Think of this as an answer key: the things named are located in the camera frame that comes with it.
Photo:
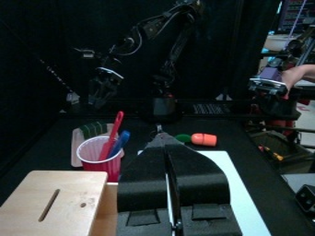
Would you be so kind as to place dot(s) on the green white toy sushi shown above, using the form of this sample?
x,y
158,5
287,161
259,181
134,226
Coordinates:
x,y
92,129

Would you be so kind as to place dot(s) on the black box device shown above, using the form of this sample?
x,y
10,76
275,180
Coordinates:
x,y
306,198

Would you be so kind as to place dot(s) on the light wooden knife block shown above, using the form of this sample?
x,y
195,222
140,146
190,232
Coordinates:
x,y
54,202

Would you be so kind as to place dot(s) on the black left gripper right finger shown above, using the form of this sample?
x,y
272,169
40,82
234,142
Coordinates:
x,y
200,181

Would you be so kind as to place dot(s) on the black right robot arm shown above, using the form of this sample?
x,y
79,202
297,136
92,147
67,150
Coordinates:
x,y
172,40

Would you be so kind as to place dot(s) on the blue toy utensil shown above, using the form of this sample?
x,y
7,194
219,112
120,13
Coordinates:
x,y
119,143

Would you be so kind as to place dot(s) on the red plastic cup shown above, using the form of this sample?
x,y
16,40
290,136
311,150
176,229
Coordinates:
x,y
98,162

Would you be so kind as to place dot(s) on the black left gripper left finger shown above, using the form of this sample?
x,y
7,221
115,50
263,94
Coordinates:
x,y
142,181

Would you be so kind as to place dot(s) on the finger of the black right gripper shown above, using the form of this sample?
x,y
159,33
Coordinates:
x,y
110,92
95,93

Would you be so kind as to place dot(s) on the orange green toy carrot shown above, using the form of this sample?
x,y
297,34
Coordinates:
x,y
203,139

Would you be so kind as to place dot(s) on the red toy knife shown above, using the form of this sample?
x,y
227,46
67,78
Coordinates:
x,y
111,136

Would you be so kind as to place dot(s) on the black leader arm gripper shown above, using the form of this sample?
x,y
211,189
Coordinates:
x,y
268,87

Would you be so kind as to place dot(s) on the person's bare hand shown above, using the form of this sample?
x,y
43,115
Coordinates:
x,y
297,75

